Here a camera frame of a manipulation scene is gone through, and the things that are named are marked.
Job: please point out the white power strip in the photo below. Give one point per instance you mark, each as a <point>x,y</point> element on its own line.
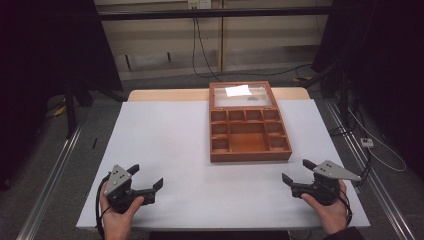
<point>367,142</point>

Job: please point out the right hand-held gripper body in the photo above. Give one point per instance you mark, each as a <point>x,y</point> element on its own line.
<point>325,185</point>

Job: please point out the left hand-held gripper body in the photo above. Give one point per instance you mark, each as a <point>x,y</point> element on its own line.
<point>117,178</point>

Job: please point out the person's left hand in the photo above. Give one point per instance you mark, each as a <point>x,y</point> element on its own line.
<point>117,221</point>

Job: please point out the black curtain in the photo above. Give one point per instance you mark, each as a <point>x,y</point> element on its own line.
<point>383,66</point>
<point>43,66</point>

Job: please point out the person's right hand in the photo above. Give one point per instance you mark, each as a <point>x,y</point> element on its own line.
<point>328,213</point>

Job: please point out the white wall socket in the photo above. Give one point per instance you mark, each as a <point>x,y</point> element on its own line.
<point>199,3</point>

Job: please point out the aluminium floor rail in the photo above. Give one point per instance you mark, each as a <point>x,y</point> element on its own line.
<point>50,186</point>
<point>373,173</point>

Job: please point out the white table mat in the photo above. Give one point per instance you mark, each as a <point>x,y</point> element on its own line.
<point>186,166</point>

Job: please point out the black horizontal bar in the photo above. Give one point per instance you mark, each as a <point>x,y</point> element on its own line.
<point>213,13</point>

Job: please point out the wooden compartment box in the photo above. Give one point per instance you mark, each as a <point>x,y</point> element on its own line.
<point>248,141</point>

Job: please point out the black metal stand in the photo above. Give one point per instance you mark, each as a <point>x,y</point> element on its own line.
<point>70,110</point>

